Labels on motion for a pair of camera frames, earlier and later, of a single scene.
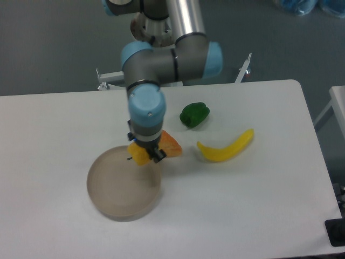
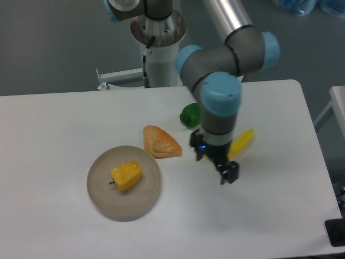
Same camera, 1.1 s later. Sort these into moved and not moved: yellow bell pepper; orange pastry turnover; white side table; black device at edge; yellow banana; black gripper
Moved: black gripper; yellow bell pepper
Not moved: white side table; yellow banana; orange pastry turnover; black device at edge
